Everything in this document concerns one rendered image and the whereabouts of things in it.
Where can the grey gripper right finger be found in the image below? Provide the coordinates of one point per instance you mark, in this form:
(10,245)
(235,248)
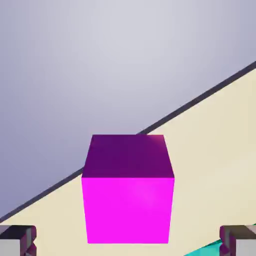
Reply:
(238,240)

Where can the small magenta cube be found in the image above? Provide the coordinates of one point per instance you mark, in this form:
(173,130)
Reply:
(128,200)

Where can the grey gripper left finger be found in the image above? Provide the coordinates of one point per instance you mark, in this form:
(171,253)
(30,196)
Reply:
(18,240)

